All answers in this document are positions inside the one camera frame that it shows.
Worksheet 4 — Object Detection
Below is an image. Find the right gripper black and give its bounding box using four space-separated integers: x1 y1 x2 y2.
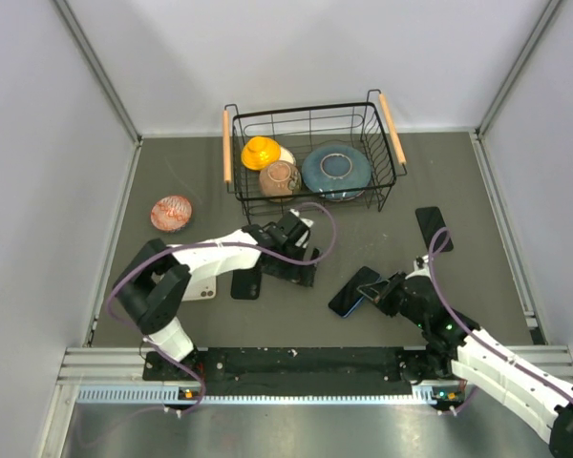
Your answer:
359 270 428 328

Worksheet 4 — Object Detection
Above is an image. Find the blue smartphone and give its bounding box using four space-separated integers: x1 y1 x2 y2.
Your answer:
328 266 381 318

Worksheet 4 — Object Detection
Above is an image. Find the black phone case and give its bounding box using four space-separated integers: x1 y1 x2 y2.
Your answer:
230 265 263 301

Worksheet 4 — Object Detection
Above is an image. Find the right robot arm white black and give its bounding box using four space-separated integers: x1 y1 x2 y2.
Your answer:
357 272 573 457

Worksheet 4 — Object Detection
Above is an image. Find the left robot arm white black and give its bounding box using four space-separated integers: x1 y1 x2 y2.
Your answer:
106 210 321 379

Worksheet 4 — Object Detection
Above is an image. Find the brown ceramic bowl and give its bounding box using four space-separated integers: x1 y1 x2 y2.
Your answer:
259 160 302 202

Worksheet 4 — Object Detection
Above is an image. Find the black smartphone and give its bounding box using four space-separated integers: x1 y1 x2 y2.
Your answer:
414 206 454 252

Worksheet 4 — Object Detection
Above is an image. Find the blue ceramic plate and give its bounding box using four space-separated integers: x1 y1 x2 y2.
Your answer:
301 144 371 201

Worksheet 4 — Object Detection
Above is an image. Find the white bowl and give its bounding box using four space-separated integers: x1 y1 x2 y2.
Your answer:
279 146 296 165

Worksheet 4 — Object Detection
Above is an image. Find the yellow bowl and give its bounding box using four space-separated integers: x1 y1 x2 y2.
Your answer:
241 135 281 171

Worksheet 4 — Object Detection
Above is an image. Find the red patterned bowl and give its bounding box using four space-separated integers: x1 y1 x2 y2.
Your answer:
150 195 193 233

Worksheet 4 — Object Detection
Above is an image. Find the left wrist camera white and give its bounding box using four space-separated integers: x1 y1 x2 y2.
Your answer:
289 209 314 228

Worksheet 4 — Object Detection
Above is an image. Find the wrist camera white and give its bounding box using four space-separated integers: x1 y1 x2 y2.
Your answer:
411 255 431 278
289 209 314 228

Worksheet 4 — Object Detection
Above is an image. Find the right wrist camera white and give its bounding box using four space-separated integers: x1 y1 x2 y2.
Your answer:
411 255 431 278

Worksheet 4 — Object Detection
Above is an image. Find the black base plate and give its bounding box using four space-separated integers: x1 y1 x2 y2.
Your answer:
141 345 464 385

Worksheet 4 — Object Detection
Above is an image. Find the black wire dish basket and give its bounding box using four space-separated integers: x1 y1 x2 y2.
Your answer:
223 89 408 220

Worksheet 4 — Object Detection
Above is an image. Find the slotted cable duct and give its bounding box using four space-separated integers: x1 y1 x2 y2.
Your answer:
76 385 456 406

